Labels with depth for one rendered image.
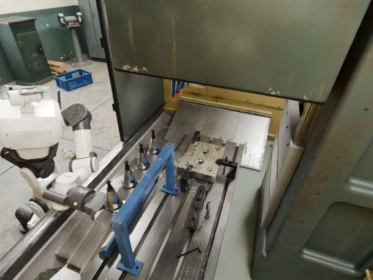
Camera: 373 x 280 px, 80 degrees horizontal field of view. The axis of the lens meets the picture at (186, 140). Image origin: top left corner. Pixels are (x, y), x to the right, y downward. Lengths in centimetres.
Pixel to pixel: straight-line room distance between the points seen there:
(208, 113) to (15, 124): 154
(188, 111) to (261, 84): 160
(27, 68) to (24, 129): 419
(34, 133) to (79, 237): 61
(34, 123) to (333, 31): 116
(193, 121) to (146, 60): 146
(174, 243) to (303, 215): 57
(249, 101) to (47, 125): 161
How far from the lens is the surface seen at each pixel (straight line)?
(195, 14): 66
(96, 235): 142
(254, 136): 207
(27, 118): 123
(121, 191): 91
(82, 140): 125
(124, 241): 89
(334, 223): 103
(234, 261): 143
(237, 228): 154
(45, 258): 153
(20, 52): 531
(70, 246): 146
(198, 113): 220
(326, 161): 77
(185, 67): 70
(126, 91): 175
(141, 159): 95
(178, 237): 114
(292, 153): 89
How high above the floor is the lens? 189
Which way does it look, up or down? 36 degrees down
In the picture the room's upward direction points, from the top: 2 degrees clockwise
